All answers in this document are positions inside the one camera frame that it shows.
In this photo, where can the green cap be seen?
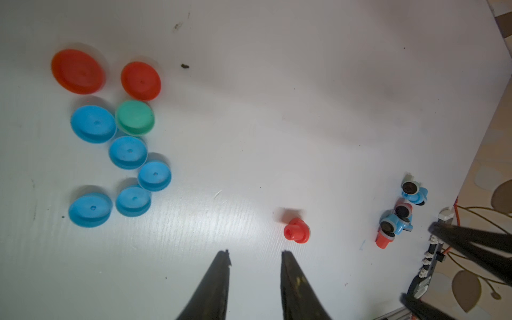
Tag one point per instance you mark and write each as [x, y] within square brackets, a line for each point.
[135, 118]

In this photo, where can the blue cap right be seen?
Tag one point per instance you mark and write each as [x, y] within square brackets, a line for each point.
[154, 176]

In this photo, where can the handheld label device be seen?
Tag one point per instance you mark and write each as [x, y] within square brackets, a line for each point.
[420, 283]

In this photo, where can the blue cap middle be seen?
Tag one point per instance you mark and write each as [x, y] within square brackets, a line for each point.
[128, 152]

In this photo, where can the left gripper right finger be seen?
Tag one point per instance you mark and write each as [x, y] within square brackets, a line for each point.
[298, 298]

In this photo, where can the blue cap bottom left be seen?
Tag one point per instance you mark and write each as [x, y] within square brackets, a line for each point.
[90, 210]

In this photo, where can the medium red cap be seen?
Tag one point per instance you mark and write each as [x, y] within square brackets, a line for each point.
[141, 81]

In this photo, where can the blue stamp rear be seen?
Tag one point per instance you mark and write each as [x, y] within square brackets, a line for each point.
[414, 193]

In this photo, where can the large red cap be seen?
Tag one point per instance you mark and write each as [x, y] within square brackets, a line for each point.
[77, 72]

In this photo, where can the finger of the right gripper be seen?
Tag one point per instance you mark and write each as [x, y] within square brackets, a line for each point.
[423, 310]
[475, 245]

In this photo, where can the blue stamp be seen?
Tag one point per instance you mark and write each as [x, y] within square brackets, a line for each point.
[414, 193]
[394, 224]

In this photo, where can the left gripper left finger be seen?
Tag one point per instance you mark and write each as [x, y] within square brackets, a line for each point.
[210, 299]

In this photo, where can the large blue cap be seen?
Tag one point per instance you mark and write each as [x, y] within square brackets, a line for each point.
[93, 124]

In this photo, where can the blue stamp front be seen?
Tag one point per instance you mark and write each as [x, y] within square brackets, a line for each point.
[394, 224]

